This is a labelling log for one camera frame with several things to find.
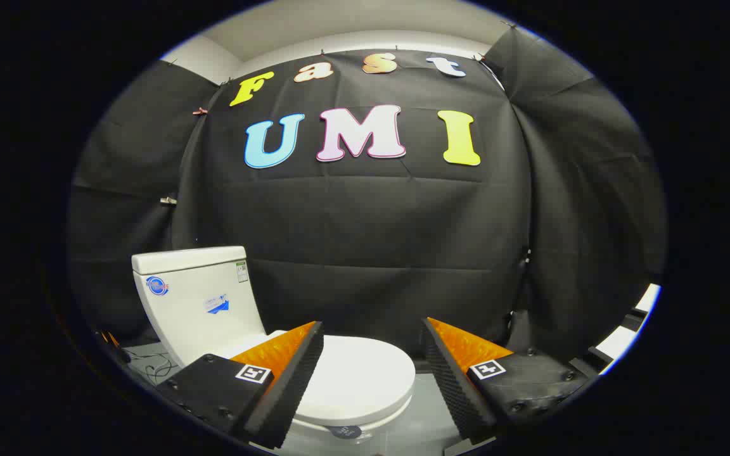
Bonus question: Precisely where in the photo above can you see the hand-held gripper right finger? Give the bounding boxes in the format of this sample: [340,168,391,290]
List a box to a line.
[421,317,591,444]

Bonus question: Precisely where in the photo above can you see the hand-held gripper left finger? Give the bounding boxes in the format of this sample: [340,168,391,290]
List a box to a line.
[155,320,326,450]

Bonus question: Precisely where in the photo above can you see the white toilet lid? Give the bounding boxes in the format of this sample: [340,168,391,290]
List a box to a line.
[216,329,416,427]

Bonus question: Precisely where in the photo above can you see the white ceramic toilet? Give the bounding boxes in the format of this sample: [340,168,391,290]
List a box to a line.
[132,246,413,454]

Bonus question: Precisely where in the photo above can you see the black white striped panel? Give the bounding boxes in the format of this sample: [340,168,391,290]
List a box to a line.
[593,283,662,376]

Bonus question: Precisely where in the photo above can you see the black backdrop cloth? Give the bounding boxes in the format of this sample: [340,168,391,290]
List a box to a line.
[67,27,667,365]

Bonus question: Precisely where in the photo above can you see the thin black floor cables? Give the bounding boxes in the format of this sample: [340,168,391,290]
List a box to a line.
[125,351,176,384]

